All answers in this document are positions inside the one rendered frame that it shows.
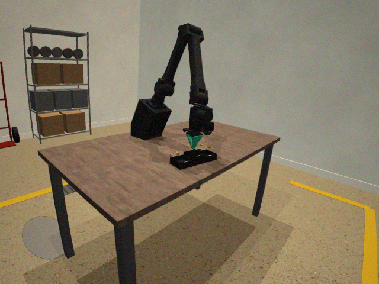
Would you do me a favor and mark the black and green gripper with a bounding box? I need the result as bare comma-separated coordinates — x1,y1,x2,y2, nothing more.
183,118,203,149

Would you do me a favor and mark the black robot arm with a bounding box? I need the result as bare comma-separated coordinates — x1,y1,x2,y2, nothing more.
146,23,214,135

